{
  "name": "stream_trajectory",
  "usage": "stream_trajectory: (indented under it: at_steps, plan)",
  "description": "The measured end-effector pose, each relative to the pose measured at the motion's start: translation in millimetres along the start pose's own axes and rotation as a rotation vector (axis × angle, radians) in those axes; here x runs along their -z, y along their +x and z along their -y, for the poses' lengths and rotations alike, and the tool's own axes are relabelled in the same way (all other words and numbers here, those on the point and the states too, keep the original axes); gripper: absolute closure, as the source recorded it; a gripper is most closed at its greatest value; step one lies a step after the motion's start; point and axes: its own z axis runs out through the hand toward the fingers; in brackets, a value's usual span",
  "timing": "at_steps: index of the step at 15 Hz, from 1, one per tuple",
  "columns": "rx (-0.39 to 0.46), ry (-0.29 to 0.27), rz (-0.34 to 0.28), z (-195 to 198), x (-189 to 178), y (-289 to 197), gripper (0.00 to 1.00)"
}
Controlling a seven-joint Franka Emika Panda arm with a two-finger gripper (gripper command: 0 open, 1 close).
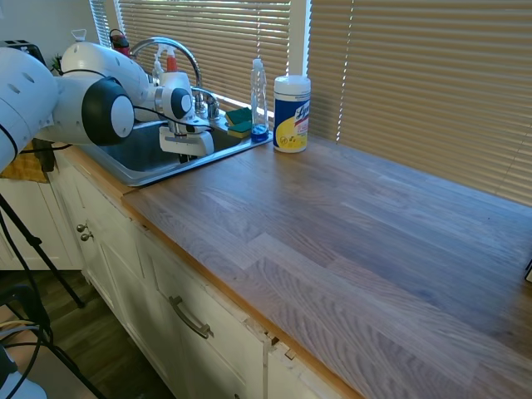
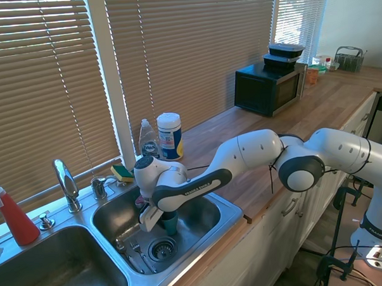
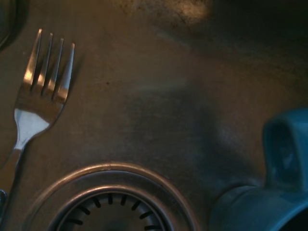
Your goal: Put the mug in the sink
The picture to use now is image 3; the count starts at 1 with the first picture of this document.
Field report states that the round metal sink drain strainer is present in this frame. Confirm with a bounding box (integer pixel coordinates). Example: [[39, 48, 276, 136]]
[[23, 162, 201, 231]]

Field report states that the blue ceramic mug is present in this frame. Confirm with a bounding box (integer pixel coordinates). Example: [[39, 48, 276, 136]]
[[208, 108, 308, 231]]

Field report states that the stainless steel sink basin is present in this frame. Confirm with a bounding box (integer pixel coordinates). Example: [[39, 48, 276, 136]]
[[0, 0, 308, 231]]

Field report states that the round metal rimmed dish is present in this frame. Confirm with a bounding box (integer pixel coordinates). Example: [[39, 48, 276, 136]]
[[0, 0, 18, 51]]

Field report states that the stainless steel fork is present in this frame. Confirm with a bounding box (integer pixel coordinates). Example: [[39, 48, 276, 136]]
[[0, 28, 76, 231]]

